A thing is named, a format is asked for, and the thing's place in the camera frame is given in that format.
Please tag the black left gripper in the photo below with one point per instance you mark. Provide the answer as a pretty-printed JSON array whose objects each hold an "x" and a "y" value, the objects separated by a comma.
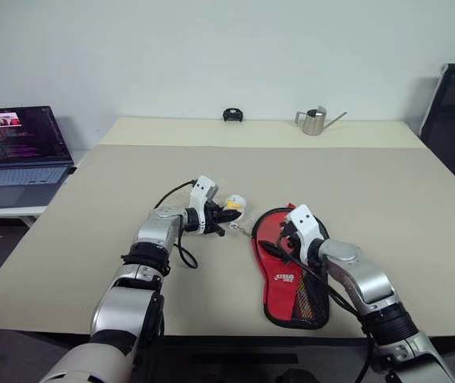
[{"x": 212, "y": 219}]

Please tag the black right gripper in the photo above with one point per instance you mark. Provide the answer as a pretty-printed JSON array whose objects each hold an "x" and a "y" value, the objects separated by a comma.
[{"x": 293, "y": 243}]

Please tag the red black paddle case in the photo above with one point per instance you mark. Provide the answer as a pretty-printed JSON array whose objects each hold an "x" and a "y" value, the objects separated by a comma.
[{"x": 279, "y": 291}]

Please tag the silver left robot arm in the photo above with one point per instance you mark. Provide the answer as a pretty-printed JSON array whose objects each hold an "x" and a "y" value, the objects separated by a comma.
[{"x": 131, "y": 295}]

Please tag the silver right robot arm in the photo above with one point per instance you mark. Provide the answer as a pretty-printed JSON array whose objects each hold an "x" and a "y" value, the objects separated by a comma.
[{"x": 367, "y": 279}]

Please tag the small black clamp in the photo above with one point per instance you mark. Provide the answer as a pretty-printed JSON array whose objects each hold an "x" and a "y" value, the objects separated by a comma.
[{"x": 233, "y": 115}]

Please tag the steel watering can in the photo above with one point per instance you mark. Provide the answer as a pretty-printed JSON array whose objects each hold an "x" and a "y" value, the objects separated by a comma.
[{"x": 313, "y": 123}]

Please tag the beige table mat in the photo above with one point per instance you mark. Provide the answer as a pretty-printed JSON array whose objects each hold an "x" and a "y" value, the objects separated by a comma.
[{"x": 92, "y": 223}]

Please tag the white side table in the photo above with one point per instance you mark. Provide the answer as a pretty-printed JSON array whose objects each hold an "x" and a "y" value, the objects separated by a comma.
[{"x": 8, "y": 213}]

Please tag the open laptop computer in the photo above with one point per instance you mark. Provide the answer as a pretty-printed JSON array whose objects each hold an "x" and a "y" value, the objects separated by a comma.
[{"x": 20, "y": 139}]

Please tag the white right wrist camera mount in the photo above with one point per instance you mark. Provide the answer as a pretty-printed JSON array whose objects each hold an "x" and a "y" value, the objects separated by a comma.
[{"x": 305, "y": 225}]

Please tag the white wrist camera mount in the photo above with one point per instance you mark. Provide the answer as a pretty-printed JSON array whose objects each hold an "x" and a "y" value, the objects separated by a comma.
[
  {"x": 200, "y": 191},
  {"x": 305, "y": 225}
]

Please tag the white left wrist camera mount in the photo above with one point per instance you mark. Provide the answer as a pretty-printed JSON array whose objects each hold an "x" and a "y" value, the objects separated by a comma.
[{"x": 200, "y": 191}]

